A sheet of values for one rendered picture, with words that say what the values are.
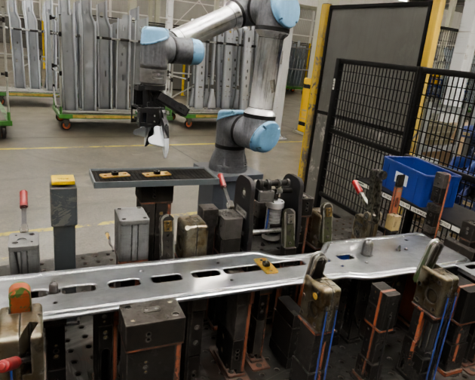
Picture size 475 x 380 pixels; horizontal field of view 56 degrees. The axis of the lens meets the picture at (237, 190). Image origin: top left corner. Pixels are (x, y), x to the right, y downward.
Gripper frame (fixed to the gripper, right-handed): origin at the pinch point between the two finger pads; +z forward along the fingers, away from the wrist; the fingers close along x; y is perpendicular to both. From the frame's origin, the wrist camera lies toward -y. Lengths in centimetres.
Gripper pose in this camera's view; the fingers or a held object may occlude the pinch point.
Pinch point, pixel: (157, 152)
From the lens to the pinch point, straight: 136.9
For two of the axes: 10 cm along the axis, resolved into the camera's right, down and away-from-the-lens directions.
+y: -8.4, 0.9, -5.4
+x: 5.4, 3.1, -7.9
